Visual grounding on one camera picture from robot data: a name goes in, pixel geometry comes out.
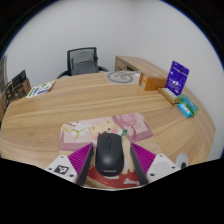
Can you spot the green and blue small pack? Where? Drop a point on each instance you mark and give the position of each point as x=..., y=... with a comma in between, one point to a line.
x=188, y=106

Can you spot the large open brown carton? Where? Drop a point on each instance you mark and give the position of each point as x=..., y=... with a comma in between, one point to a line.
x=18, y=90

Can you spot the white printed sheet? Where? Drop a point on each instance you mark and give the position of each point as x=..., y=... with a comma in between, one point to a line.
x=40, y=89

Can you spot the round grey white disc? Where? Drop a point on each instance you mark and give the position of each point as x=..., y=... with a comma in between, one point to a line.
x=121, y=77

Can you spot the small white round puck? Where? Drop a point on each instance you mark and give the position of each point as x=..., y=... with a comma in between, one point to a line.
x=182, y=160

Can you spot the black computer mouse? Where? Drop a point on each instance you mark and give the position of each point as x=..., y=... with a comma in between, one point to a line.
x=109, y=155

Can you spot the purple packet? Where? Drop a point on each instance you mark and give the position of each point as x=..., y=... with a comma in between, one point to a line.
x=177, y=77

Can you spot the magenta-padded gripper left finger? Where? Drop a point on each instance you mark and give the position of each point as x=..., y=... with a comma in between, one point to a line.
x=63, y=168

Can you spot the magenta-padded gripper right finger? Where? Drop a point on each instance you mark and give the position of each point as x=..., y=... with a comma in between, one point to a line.
x=160, y=166

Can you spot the small orange box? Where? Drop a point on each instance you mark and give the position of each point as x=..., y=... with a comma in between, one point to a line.
x=152, y=82

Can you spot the black mesh office chair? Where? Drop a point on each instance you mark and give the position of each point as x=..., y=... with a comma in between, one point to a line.
x=70, y=58

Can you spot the cartoon print mouse pad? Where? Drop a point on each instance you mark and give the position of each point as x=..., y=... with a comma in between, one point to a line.
x=86, y=131

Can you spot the grey backpack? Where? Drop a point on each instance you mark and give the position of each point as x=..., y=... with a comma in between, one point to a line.
x=85, y=63

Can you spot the flat tan box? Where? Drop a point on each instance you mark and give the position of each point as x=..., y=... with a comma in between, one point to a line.
x=169, y=96

